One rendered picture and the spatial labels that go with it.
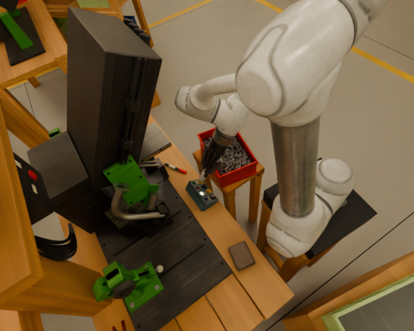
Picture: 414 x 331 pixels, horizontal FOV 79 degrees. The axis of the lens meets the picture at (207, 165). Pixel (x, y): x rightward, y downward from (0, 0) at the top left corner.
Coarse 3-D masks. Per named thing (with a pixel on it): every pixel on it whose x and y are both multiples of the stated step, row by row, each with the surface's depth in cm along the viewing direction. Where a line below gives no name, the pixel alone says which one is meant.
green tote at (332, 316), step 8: (400, 280) 99; (408, 280) 86; (384, 288) 98; (392, 288) 86; (368, 296) 96; (376, 296) 85; (352, 304) 94; (360, 304) 84; (336, 312) 91; (344, 312) 84; (328, 320) 91; (336, 320) 83; (328, 328) 93; (336, 328) 85
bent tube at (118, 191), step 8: (112, 184) 92; (120, 184) 94; (120, 192) 92; (112, 200) 94; (112, 208) 95; (120, 216) 98; (128, 216) 100; (136, 216) 102; (144, 216) 104; (152, 216) 107; (160, 216) 109
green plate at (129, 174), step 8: (128, 160) 91; (112, 168) 90; (120, 168) 91; (128, 168) 93; (136, 168) 95; (112, 176) 91; (120, 176) 93; (128, 176) 95; (136, 176) 97; (144, 176) 98; (128, 184) 96; (136, 184) 98; (144, 184) 100; (128, 192) 98; (136, 192) 100; (144, 192) 102; (128, 200) 100; (136, 200) 102
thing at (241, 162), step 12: (204, 132) 140; (204, 144) 140; (240, 144) 137; (228, 156) 133; (240, 156) 133; (252, 156) 127; (228, 168) 130; (240, 168) 124; (252, 168) 129; (228, 180) 129; (240, 180) 134
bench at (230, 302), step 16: (64, 224) 123; (80, 240) 118; (96, 240) 117; (80, 256) 113; (96, 256) 112; (224, 288) 99; (240, 288) 98; (112, 304) 101; (192, 304) 97; (208, 304) 97; (224, 304) 96; (240, 304) 95; (96, 320) 98; (112, 320) 98; (128, 320) 97; (176, 320) 97; (192, 320) 94; (208, 320) 94; (224, 320) 93; (240, 320) 93; (256, 320) 92
